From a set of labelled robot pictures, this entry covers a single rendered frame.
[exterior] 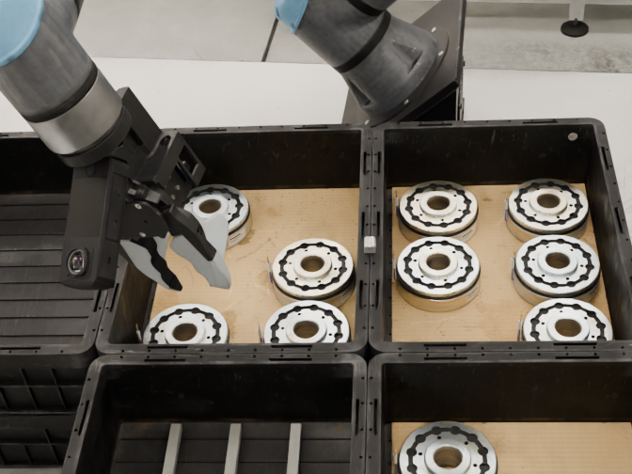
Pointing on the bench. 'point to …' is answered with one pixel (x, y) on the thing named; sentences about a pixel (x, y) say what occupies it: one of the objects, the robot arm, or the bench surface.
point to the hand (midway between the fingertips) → (195, 286)
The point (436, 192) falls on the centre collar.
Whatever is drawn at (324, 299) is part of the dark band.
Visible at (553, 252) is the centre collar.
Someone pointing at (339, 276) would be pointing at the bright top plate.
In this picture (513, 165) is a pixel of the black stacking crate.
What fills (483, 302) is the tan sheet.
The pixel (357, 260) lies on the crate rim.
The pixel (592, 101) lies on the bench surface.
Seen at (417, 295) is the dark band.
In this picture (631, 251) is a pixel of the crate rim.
